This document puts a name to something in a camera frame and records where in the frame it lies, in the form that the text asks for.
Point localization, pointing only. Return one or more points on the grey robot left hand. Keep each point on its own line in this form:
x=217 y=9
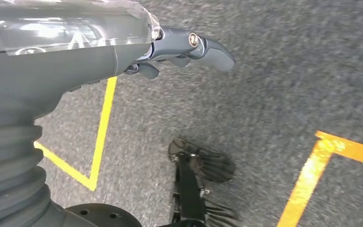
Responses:
x=43 y=72

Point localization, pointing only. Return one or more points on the yellow floor tape square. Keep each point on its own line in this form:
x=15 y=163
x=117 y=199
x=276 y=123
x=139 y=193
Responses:
x=101 y=134

